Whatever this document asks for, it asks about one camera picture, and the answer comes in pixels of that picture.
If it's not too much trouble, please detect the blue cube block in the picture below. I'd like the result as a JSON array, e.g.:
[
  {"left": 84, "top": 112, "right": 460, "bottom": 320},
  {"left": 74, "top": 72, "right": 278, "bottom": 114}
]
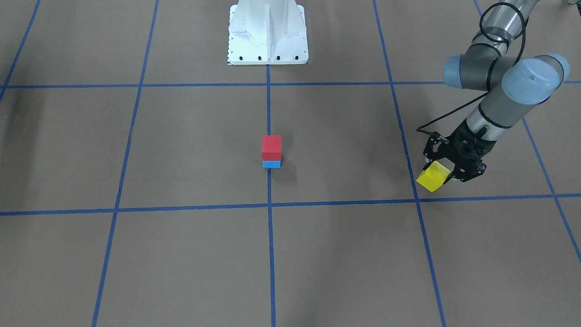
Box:
[{"left": 262, "top": 161, "right": 282, "bottom": 169}]

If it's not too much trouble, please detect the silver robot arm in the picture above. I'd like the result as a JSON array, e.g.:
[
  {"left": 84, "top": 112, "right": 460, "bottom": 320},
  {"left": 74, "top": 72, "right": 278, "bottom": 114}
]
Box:
[{"left": 421, "top": 0, "right": 571, "bottom": 183}]

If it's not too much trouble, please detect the red cube block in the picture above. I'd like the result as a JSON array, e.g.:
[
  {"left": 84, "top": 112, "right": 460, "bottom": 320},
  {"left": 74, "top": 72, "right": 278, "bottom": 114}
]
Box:
[{"left": 261, "top": 135, "right": 282, "bottom": 161}]

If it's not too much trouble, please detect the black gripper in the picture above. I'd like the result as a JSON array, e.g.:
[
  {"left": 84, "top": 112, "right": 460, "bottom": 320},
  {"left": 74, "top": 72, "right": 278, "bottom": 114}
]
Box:
[{"left": 423, "top": 120, "right": 496, "bottom": 182}]

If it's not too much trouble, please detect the white camera mast pedestal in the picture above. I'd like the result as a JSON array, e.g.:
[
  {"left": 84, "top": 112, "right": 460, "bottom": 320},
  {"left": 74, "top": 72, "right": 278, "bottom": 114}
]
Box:
[{"left": 227, "top": 0, "right": 309, "bottom": 65}]

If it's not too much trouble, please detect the yellow cube block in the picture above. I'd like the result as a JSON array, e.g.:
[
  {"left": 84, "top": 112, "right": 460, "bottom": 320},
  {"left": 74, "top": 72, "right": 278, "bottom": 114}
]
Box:
[{"left": 416, "top": 161, "right": 452, "bottom": 192}]

